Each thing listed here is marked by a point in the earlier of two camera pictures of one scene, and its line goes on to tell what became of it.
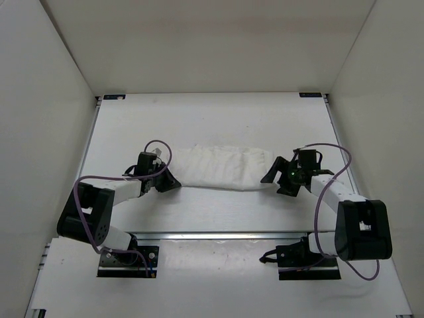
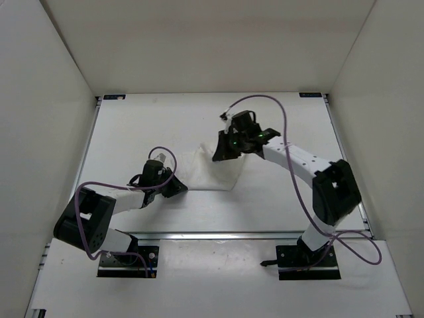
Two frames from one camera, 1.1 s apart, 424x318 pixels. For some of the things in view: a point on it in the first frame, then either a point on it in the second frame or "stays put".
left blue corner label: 114,97 stays put
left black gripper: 170,182 -> 176,187
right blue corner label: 310,95 stays put
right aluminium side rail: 328,107 stays put
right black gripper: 279,164 -> 222,152
